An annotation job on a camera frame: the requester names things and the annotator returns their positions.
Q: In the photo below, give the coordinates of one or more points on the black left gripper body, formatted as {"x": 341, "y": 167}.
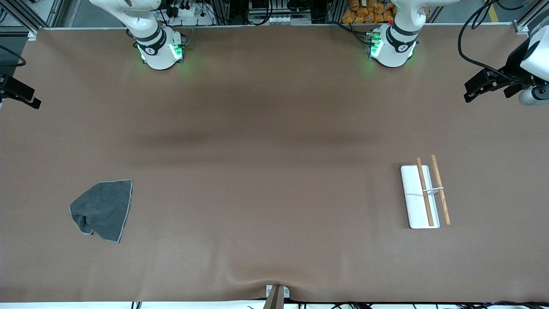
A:
{"x": 516, "y": 60}

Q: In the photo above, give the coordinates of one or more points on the grey and purple towel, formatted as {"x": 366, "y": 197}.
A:
{"x": 103, "y": 210}

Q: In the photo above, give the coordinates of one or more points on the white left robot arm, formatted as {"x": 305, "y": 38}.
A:
{"x": 394, "y": 51}

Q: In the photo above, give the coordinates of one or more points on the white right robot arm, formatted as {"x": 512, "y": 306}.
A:
{"x": 158, "y": 56}

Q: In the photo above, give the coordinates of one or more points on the white rack with wooden bars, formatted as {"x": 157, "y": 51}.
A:
{"x": 418, "y": 206}

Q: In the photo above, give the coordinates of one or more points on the orange snack bag pile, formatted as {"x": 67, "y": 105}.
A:
{"x": 364, "y": 13}

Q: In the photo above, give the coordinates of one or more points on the white power strip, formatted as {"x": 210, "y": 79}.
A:
{"x": 188, "y": 11}

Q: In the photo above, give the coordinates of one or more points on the brown table mat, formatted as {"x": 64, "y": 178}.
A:
{"x": 274, "y": 193}

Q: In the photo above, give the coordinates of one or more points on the aluminium frame beam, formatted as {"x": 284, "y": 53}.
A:
{"x": 30, "y": 23}
{"x": 525, "y": 23}

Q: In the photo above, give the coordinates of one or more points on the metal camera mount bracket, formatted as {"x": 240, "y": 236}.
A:
{"x": 276, "y": 298}

